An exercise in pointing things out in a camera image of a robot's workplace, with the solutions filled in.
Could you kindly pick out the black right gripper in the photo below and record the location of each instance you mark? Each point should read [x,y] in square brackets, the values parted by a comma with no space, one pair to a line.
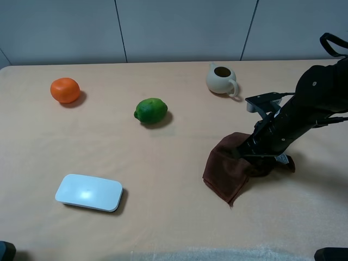
[278,133]

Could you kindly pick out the brown cloth towel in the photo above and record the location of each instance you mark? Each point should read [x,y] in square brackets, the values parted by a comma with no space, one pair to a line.
[227,176]

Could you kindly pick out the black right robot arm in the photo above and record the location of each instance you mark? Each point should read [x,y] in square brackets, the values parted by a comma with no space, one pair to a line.
[319,100]

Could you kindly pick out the black robot base left corner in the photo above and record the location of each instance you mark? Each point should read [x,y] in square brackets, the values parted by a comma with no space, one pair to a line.
[7,251]

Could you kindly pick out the black robot base right corner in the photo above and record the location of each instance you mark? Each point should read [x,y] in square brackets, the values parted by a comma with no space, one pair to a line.
[331,254]

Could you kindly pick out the cream ceramic teapot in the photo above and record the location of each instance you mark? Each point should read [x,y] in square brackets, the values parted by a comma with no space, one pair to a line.
[222,80]

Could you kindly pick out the green lime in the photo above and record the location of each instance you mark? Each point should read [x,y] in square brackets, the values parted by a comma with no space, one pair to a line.
[150,111]

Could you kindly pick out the orange mandarin fruit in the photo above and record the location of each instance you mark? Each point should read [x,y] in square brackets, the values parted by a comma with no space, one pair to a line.
[65,90]

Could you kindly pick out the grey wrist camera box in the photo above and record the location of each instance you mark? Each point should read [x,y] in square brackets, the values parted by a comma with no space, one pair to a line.
[266,103]

